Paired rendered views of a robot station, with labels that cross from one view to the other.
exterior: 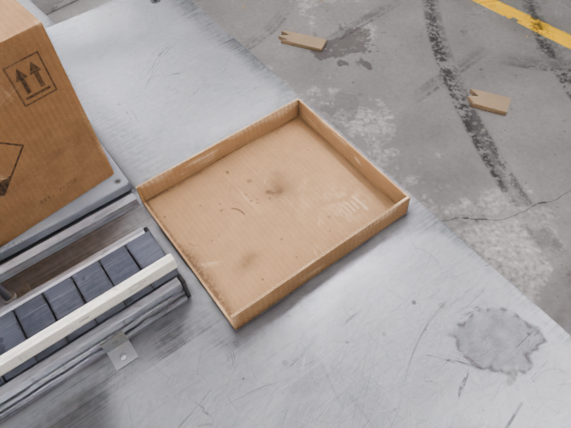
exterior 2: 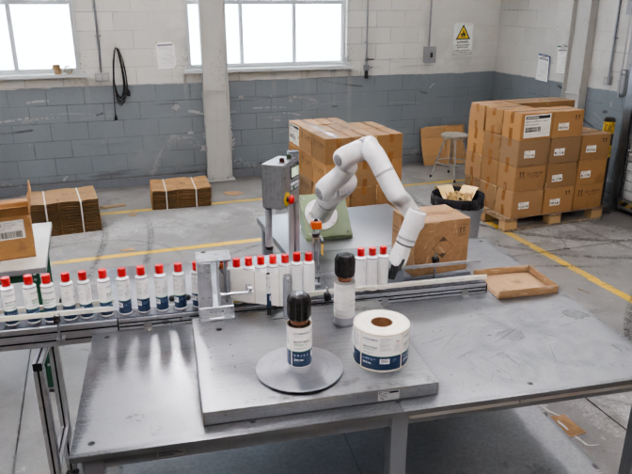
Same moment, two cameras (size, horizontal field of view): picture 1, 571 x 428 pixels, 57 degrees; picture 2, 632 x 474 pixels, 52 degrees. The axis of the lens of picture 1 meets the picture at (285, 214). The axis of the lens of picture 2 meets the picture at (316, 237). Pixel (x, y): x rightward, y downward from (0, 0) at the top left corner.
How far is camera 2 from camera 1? 262 cm
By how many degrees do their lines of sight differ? 38
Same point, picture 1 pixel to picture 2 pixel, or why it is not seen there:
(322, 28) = not seen: hidden behind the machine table
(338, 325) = (529, 304)
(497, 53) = not seen: outside the picture
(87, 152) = (463, 257)
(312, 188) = (528, 283)
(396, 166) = not seen: hidden behind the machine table
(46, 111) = (461, 239)
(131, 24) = (471, 244)
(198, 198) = (491, 278)
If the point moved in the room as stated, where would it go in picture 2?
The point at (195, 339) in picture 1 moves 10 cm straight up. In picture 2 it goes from (486, 298) to (488, 277)
